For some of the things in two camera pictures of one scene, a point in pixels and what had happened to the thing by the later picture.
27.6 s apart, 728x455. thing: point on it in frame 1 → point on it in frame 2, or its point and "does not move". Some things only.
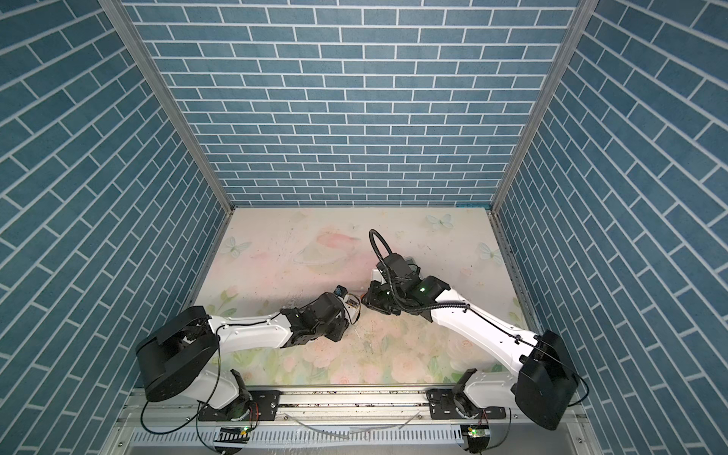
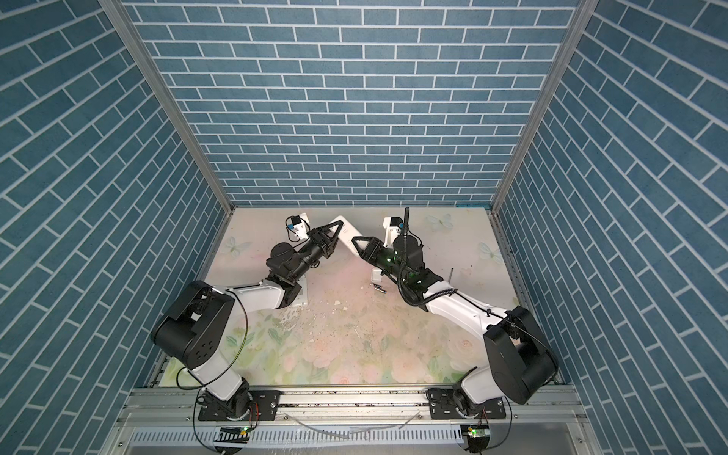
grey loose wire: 393,427 does not move
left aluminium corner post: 136,36 does not move
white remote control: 352,307 → 301,297
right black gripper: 372,299 → 374,249
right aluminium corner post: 567,46 does not move
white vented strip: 301,437 does not move
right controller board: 478,436 does not move
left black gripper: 343,327 → 323,246
